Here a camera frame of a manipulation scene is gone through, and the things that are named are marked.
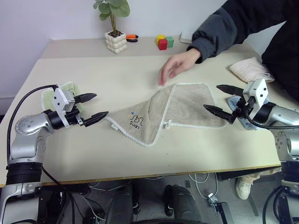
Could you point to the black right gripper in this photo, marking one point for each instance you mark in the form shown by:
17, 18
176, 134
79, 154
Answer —
241, 110

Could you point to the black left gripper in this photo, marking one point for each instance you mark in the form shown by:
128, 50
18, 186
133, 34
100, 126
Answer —
74, 116

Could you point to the beige towel with white trim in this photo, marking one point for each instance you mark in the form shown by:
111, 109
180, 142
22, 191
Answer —
187, 107

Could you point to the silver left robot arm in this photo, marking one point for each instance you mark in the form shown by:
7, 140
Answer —
25, 126

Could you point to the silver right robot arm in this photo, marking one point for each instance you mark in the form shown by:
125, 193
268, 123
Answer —
283, 114

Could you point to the person's grey sleeved forearm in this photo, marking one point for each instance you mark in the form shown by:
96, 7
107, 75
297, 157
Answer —
215, 32

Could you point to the blue cloth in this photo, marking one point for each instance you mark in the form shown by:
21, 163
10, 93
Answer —
247, 124

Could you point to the pink cloth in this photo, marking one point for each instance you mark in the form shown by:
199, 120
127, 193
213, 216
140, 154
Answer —
247, 68

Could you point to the folded green towel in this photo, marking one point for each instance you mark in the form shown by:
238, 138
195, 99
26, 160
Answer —
47, 98

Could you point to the person's bare hand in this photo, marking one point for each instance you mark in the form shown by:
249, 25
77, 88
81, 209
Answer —
180, 63

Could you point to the green plant in white pot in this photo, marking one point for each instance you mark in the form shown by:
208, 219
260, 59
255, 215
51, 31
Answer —
115, 42

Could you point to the flat white box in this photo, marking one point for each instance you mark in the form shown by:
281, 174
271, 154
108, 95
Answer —
184, 38

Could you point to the green cube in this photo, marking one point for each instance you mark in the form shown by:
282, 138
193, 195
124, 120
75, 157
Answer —
170, 42

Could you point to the beige trouser leg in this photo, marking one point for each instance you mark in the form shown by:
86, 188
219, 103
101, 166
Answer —
259, 175

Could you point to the orange and black pliers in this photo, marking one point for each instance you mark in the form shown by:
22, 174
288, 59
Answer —
132, 36

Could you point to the red cube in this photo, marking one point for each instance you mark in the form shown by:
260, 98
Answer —
162, 44

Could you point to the person's black jacket torso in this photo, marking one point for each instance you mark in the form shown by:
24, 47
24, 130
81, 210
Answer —
275, 35

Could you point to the white sneaker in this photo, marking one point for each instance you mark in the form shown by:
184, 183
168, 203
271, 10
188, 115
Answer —
243, 189

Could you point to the yellow cube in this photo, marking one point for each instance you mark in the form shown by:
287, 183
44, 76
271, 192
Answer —
160, 37

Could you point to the silver metal clamp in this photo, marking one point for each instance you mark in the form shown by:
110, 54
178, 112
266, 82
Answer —
212, 198

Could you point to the dark rounded shape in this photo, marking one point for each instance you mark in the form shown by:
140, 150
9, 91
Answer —
182, 203
121, 205

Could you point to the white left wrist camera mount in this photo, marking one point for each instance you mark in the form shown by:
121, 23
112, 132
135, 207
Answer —
59, 100

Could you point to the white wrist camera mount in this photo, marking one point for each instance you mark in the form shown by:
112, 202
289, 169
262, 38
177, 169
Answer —
259, 91
59, 100

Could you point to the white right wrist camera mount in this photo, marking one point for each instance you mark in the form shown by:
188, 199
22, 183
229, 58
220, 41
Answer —
259, 91

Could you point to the black metal bracket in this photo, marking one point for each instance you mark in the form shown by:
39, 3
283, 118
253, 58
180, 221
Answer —
222, 210

